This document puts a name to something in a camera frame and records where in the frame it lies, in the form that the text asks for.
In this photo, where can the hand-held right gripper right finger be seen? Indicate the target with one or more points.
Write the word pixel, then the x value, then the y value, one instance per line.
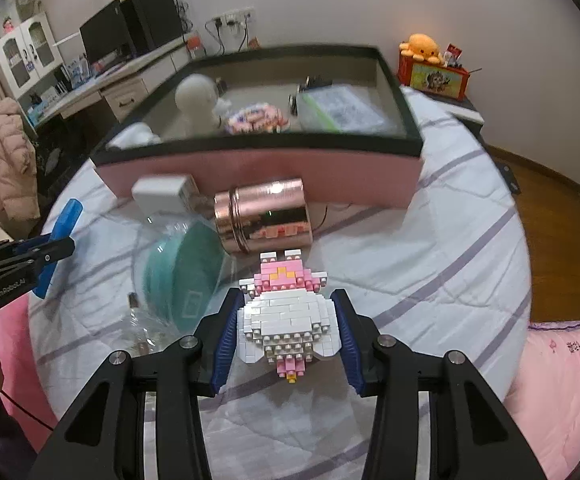
pixel 351 345

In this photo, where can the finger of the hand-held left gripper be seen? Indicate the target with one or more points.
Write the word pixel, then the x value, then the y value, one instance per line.
pixel 50 254
pixel 5 252

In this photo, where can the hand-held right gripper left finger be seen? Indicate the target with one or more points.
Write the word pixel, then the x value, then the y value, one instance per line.
pixel 225 345

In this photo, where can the blue highlighter pen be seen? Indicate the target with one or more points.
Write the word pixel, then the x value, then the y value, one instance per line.
pixel 67 220

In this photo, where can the white and pink block figure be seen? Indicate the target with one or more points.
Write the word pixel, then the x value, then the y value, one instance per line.
pixel 285 320

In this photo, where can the pink storage box black rim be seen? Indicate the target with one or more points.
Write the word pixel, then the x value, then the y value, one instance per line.
pixel 270 160

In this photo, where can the pink building-block model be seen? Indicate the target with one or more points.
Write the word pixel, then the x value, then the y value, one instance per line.
pixel 257 117

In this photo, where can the pink blanket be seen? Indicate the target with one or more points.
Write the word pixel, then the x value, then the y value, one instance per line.
pixel 17 360

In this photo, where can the clear glass bottle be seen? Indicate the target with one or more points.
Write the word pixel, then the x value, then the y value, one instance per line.
pixel 145 325

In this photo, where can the teal face brush clear case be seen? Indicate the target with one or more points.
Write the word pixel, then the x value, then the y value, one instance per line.
pixel 185 270

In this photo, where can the pink puffer jacket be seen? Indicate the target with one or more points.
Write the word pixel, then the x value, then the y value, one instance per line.
pixel 10 160

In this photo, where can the black office chair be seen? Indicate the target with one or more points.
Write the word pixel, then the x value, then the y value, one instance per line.
pixel 65 155

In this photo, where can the white charger plug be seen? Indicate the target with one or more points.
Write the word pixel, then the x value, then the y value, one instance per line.
pixel 160 195

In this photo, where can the rose gold tin can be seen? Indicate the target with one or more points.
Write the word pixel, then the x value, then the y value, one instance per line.
pixel 265 210

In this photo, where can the white desk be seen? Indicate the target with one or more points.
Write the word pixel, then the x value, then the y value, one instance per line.
pixel 85 90

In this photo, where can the white desk drawer unit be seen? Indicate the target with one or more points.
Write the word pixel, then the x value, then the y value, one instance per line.
pixel 127 100

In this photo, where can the blue boxes on desk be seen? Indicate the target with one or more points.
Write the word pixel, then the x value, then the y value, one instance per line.
pixel 77 71

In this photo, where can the white glass-door cabinet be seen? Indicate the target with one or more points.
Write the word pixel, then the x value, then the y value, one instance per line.
pixel 27 55

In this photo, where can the white round ribbed gadget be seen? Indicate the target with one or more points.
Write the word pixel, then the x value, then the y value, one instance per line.
pixel 195 100

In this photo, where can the black computer monitor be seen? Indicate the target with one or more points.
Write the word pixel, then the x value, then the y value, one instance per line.
pixel 105 37

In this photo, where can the clear plastic pouch with papers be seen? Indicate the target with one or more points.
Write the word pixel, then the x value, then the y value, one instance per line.
pixel 340 107

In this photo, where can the orange-cap bottle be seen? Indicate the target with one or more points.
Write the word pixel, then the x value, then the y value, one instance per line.
pixel 195 47

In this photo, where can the black computer tower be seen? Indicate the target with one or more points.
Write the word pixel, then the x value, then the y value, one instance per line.
pixel 152 20

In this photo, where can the red printed tin box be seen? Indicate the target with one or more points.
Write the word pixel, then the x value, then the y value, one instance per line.
pixel 435 80

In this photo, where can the orange plush octopus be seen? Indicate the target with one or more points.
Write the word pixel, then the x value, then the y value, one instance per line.
pixel 420 47

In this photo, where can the white wall power outlets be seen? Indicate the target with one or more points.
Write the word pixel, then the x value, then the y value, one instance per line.
pixel 232 17

